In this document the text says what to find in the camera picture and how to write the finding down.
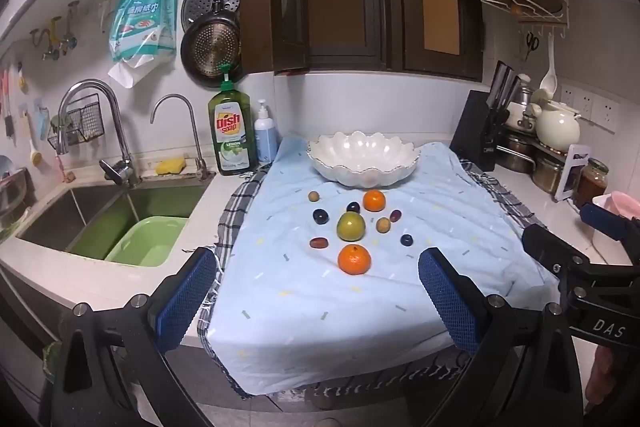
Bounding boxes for hanging kitchen utensils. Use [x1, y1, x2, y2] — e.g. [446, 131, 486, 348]
[0, 62, 48, 168]

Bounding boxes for white scalloped bowl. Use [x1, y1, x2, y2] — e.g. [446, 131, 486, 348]
[306, 131, 422, 188]

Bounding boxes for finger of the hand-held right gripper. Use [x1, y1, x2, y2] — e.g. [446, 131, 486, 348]
[580, 202, 640, 265]
[521, 223, 592, 289]

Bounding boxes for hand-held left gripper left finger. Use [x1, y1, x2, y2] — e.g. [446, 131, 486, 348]
[50, 246, 221, 427]

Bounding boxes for white ceramic teapot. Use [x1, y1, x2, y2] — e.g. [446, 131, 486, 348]
[530, 102, 583, 152]

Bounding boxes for blue pump bottle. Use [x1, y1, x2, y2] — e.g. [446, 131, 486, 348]
[254, 99, 279, 165]

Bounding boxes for paper towel plastic bag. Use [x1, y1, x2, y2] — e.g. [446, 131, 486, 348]
[108, 0, 180, 90]

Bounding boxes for person's right hand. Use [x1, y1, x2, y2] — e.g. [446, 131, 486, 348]
[585, 348, 619, 414]

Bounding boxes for green dish soap bottle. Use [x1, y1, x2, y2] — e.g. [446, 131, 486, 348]
[208, 63, 259, 176]

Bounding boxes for pink plastic container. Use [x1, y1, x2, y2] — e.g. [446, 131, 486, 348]
[592, 191, 636, 219]

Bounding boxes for white ladle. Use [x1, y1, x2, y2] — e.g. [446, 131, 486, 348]
[539, 34, 559, 92]

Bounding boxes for tall chrome faucet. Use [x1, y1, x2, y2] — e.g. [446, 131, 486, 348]
[56, 79, 142, 188]

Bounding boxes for black knife block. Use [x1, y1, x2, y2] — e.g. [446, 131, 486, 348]
[449, 91, 506, 172]

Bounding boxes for black strainer pan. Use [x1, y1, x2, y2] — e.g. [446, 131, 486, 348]
[180, 0, 243, 88]

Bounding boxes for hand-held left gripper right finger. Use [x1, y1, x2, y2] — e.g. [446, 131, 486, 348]
[417, 247, 586, 427]

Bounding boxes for black knife handle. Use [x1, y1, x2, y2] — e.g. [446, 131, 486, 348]
[487, 61, 507, 118]
[497, 67, 516, 125]

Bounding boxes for thin chrome faucet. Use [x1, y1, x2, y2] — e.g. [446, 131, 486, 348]
[150, 94, 210, 180]

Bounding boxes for small orange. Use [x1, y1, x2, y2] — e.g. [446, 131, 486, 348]
[362, 189, 387, 212]

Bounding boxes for wall hooks row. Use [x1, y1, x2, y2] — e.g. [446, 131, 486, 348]
[29, 1, 82, 62]

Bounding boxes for glass jar with sauce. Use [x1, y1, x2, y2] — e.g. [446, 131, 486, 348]
[572, 158, 610, 208]

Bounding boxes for steel pot with lid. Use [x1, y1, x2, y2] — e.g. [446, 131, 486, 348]
[505, 74, 540, 132]

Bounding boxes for green plastic basin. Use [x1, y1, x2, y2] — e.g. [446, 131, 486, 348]
[104, 216, 190, 268]

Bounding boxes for white plastic stand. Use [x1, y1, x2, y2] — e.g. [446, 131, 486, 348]
[554, 144, 592, 200]

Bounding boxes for green orange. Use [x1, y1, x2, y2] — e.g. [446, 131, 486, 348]
[336, 212, 367, 242]

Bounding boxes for large orange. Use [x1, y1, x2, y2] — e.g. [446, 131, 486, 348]
[337, 244, 373, 277]

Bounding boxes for steel kitchen sink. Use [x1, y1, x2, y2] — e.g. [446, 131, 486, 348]
[15, 184, 208, 268]

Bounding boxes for light blue patterned cloth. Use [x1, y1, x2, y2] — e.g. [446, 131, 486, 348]
[207, 134, 563, 398]

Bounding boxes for white clothes hanger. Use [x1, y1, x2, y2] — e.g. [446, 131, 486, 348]
[480, 0, 568, 18]

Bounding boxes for black wire basket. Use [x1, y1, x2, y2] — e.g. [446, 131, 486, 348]
[47, 93, 106, 152]

